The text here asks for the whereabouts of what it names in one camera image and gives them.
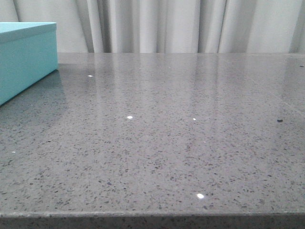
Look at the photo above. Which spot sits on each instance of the light blue storage box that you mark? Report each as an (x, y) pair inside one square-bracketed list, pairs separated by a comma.
[(28, 52)]

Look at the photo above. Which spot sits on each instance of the grey pleated curtain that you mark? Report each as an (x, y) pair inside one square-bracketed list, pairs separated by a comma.
[(168, 26)]

